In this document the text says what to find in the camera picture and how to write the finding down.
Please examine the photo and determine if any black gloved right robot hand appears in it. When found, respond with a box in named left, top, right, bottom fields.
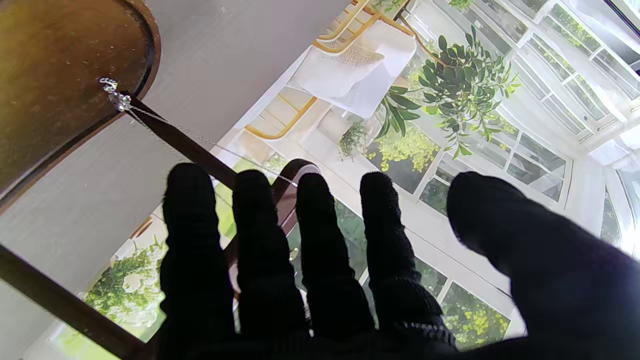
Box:
left=157, top=162, right=640, bottom=360

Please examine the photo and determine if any silver chain necklace with pendant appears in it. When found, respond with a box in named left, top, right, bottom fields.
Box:
left=98, top=76, right=301, bottom=261

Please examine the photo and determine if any printed sunroom backdrop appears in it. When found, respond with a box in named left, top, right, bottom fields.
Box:
left=20, top=0, right=640, bottom=360

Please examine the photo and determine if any dark wooden necklace stand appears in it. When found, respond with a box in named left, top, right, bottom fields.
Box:
left=0, top=0, right=322, bottom=360

